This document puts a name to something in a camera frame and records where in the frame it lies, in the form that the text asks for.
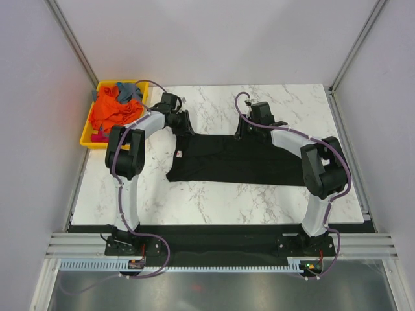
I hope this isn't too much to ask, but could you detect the white slotted cable duct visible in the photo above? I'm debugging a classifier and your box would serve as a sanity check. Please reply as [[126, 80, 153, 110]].
[[59, 257, 324, 273]]

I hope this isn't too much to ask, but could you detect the orange t-shirt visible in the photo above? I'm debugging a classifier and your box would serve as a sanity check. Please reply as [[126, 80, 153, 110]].
[[88, 103, 144, 134]]

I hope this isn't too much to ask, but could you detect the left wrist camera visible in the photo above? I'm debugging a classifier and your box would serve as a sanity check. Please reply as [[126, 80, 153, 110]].
[[161, 92, 185, 112]]

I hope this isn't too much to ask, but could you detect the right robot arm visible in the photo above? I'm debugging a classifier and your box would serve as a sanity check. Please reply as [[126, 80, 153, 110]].
[[239, 115, 351, 255]]

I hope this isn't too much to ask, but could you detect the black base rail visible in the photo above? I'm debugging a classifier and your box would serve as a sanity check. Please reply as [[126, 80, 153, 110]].
[[104, 224, 336, 266]]

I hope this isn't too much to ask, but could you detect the left aluminium frame post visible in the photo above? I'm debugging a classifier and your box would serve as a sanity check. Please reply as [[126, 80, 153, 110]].
[[45, 0, 99, 87]]

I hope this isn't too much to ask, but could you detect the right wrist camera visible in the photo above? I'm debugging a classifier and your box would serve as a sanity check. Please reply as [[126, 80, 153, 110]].
[[245, 99, 275, 126]]

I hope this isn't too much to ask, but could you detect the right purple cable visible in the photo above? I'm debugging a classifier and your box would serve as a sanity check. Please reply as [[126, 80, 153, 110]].
[[235, 92, 353, 281]]

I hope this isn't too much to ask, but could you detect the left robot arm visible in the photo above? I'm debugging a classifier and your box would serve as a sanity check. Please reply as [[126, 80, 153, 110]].
[[105, 110, 194, 232]]

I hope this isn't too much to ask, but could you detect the black t-shirt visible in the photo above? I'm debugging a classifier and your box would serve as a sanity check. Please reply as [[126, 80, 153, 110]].
[[166, 134, 305, 187]]

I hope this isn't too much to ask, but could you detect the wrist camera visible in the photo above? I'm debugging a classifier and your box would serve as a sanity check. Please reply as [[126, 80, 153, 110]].
[[245, 99, 275, 126], [161, 92, 185, 112]]

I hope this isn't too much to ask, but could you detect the grey t-shirt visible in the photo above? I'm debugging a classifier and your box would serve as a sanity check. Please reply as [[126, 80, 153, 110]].
[[92, 82, 143, 107]]

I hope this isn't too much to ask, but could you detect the pink t-shirt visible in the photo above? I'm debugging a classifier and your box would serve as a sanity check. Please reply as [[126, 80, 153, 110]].
[[90, 130, 109, 143]]

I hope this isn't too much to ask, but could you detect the purple cable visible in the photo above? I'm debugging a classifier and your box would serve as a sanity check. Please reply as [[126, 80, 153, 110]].
[[235, 92, 353, 281], [60, 80, 171, 296]]

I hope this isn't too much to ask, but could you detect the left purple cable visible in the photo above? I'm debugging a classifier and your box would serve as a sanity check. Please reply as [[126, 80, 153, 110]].
[[60, 80, 171, 296]]

